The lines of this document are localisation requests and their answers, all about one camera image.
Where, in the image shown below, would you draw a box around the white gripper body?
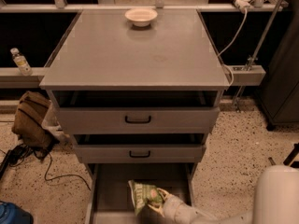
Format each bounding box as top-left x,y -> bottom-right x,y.
163,194 -> 199,224

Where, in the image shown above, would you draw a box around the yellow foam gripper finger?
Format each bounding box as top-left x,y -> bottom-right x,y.
148,203 -> 164,217
158,188 -> 171,201

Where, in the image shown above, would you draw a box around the green jalapeno chip bag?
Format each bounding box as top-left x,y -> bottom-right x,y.
128,180 -> 164,215

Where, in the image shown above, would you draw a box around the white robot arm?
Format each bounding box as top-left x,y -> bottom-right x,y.
150,165 -> 299,224

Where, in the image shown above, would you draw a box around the bottom grey drawer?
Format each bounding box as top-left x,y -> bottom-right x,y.
85,163 -> 193,224

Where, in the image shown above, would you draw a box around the grey drawer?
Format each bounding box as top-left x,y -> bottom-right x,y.
74,133 -> 207,163
85,163 -> 193,224
54,91 -> 220,134

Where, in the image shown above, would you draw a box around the middle grey drawer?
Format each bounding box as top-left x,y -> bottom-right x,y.
74,133 -> 207,163

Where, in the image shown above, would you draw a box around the grey drawer cabinet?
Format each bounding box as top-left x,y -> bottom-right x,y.
39,8 -> 231,224

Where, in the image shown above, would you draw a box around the top grey drawer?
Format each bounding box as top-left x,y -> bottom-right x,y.
54,91 -> 220,134

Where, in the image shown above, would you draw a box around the black wheeled stand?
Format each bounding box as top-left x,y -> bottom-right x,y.
268,142 -> 299,168

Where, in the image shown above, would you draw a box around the dark cabinet at right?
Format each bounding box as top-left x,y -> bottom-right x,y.
257,0 -> 299,131

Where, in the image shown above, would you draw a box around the brown backpack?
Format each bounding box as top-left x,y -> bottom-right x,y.
12,91 -> 54,149

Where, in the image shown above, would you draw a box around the blue object on floor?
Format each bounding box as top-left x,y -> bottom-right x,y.
0,202 -> 34,224

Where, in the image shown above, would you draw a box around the metal pole with clamp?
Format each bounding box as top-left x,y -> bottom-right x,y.
232,0 -> 283,112

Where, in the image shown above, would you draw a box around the white bowl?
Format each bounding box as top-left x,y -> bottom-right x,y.
124,8 -> 158,27

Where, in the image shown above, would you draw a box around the clear plastic water bottle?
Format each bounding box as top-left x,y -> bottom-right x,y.
10,48 -> 33,76

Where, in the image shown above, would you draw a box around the white power adapter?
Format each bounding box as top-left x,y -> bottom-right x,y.
225,0 -> 254,14

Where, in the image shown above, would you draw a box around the black floor cable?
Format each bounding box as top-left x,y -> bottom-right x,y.
0,143 -> 92,192

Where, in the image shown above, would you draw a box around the white power cable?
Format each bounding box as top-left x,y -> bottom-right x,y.
217,7 -> 249,87

